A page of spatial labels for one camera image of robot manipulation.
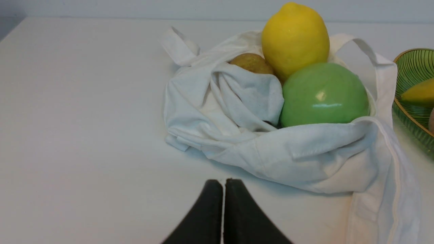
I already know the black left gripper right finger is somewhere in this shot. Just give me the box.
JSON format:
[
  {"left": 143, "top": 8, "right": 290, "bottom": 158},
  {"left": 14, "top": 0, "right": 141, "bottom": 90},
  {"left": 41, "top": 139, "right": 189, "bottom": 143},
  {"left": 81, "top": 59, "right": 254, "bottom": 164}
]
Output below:
[{"left": 223, "top": 179, "right": 292, "bottom": 244}]

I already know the white cloth bag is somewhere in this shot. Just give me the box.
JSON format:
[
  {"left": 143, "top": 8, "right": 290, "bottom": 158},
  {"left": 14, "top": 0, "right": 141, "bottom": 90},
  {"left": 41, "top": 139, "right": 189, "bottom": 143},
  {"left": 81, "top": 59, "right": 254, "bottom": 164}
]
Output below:
[{"left": 161, "top": 27, "right": 421, "bottom": 244}]

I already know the brown kiwi fruit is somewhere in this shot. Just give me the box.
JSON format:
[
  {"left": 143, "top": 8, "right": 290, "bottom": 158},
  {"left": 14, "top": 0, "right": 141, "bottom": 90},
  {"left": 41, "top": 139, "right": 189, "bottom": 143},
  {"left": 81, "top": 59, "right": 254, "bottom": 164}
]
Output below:
[{"left": 229, "top": 53, "right": 274, "bottom": 75}]

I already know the green apple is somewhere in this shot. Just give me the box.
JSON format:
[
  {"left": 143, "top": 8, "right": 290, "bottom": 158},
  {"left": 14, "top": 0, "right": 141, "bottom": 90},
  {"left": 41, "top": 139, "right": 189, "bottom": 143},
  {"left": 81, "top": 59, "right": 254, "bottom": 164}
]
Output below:
[{"left": 280, "top": 62, "right": 370, "bottom": 127}]

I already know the yellow banana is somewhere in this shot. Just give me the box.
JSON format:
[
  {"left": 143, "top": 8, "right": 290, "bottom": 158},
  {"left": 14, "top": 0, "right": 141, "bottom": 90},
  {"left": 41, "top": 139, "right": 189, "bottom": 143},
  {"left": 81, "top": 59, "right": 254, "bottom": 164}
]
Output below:
[{"left": 400, "top": 78, "right": 434, "bottom": 107}]

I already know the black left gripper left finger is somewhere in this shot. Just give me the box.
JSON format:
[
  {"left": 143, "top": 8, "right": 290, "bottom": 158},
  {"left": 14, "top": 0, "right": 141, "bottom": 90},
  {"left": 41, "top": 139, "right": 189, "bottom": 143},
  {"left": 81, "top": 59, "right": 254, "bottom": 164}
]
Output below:
[{"left": 163, "top": 179, "right": 223, "bottom": 244}]

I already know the green ribbed plate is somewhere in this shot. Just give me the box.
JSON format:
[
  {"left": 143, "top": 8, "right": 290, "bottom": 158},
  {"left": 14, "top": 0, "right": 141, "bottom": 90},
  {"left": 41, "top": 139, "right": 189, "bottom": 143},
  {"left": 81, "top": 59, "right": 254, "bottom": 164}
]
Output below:
[{"left": 393, "top": 48, "right": 434, "bottom": 153}]

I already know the yellow lemon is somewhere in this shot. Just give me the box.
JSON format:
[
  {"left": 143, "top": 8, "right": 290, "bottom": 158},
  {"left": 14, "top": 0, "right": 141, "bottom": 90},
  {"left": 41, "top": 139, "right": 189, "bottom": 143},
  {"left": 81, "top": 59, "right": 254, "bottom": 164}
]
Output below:
[{"left": 261, "top": 2, "right": 330, "bottom": 82}]

